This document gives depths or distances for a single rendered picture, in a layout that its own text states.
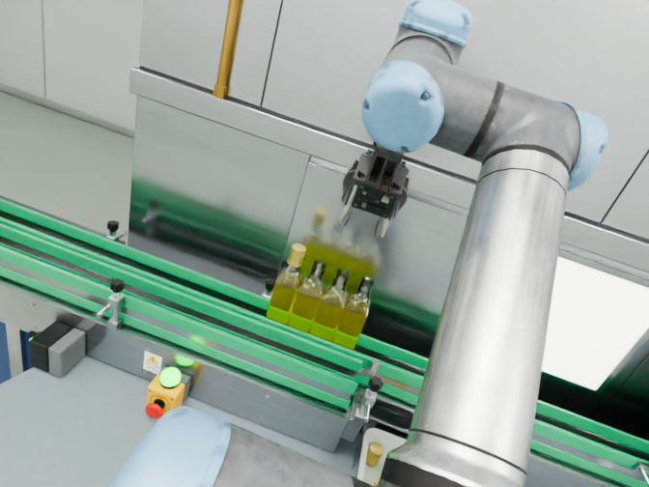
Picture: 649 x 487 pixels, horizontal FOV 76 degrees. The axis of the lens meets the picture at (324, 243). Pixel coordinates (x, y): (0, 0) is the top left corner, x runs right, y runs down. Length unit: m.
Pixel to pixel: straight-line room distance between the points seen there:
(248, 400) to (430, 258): 0.55
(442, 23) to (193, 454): 0.43
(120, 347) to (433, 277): 0.78
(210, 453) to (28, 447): 0.83
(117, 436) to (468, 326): 0.88
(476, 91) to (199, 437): 0.35
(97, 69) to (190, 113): 3.97
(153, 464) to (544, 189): 0.33
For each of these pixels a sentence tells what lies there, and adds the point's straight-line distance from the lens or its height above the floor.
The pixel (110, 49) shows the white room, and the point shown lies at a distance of 4.93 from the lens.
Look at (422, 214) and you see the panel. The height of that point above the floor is 1.29.
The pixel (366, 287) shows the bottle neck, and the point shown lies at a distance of 0.95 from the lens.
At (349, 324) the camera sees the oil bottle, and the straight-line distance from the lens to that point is 0.99.
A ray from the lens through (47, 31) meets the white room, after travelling 5.36.
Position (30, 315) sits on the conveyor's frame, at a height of 0.82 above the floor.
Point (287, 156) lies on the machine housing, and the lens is 1.05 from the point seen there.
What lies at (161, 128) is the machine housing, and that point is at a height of 1.27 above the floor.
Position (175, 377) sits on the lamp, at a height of 0.85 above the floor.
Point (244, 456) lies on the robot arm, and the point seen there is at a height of 1.40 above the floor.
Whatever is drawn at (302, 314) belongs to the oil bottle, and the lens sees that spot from 1.00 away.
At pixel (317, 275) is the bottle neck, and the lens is 0.96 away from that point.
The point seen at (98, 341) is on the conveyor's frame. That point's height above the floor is 0.82.
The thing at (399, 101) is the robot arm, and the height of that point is 1.58.
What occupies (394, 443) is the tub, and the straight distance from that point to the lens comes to 1.09.
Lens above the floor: 1.62
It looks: 27 degrees down
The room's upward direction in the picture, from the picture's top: 18 degrees clockwise
